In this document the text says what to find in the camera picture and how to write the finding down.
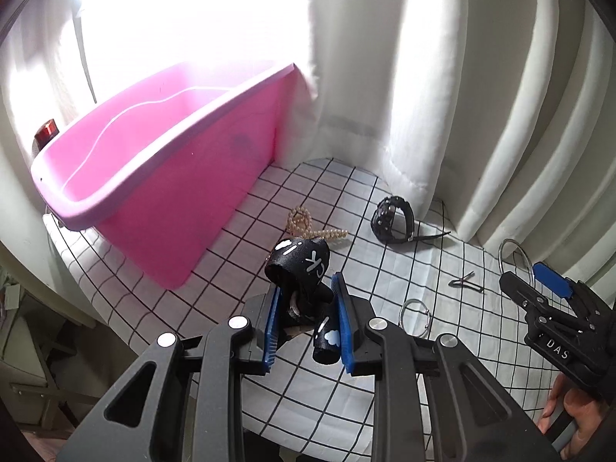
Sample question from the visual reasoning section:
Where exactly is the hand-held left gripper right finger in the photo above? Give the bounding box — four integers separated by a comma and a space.
331, 272, 564, 462

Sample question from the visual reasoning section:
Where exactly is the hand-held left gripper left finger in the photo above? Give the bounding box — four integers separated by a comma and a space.
55, 283, 286, 462

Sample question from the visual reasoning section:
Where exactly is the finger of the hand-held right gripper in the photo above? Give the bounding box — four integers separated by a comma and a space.
499, 272, 555, 321
532, 261, 603, 321

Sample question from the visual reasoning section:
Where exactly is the pink plastic bin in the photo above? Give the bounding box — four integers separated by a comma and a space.
30, 62, 301, 291

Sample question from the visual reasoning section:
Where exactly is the person's right hand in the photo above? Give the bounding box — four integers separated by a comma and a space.
536, 374, 616, 450

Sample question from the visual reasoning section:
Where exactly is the metal hair pin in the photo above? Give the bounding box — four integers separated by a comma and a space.
449, 272, 487, 294

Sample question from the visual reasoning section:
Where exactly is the black wristwatch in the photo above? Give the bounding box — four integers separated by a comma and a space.
370, 196, 452, 244

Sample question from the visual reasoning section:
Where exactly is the white black checked tablecloth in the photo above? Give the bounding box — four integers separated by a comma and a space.
43, 156, 616, 458

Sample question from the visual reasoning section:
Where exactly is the thick white curtain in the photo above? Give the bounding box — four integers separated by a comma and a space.
284, 0, 616, 294

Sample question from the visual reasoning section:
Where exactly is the red glossy object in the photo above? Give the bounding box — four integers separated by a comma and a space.
33, 118, 59, 159

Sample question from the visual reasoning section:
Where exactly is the sheer white curtain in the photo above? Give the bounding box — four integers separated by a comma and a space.
0, 0, 318, 203

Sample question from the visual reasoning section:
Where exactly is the large silver ring bangle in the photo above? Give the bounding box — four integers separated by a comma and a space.
498, 238, 534, 280

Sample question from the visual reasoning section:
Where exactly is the small silver ring bangle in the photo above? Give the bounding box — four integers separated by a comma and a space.
398, 298, 434, 338

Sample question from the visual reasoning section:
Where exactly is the pearl bead necklace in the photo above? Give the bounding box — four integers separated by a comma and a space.
287, 207, 350, 247

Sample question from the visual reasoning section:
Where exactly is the grey furniture frame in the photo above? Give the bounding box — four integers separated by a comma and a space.
0, 284, 99, 444

